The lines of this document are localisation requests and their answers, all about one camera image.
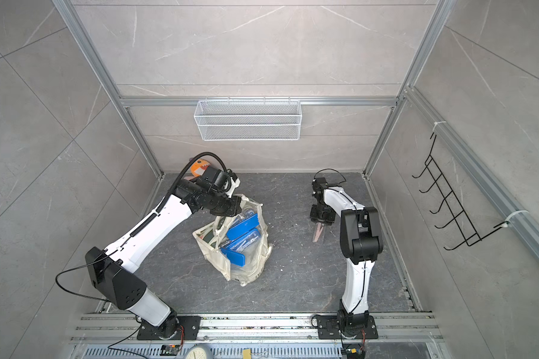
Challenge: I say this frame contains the beige canvas bag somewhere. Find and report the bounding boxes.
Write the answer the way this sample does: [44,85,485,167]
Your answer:
[193,194,272,287]

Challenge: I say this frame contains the white wire mesh basket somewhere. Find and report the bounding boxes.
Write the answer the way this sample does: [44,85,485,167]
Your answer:
[194,100,302,142]

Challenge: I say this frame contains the black wire hook rack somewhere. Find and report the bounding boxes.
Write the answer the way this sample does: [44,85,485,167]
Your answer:
[412,132,522,251]

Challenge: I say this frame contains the blue compass set case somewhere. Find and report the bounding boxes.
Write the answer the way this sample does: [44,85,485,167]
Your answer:
[226,212,259,240]

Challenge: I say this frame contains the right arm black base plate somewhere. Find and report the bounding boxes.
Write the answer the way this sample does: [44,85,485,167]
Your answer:
[311,313,379,340]

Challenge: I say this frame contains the orange plush shark toy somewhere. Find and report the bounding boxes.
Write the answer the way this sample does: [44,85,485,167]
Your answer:
[190,159,211,177]

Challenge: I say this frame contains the clear pink compass case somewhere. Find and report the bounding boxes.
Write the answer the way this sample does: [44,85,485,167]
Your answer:
[312,223,325,242]

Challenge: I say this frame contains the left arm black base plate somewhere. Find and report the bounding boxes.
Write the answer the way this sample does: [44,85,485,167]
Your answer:
[136,316,202,340]

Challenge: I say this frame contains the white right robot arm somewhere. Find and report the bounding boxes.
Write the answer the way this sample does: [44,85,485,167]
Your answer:
[310,177,384,317]

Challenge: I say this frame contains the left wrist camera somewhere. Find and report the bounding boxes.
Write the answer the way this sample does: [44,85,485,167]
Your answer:
[200,166,240,197]

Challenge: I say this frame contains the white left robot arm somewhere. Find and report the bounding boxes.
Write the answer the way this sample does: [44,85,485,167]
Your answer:
[85,152,241,330]

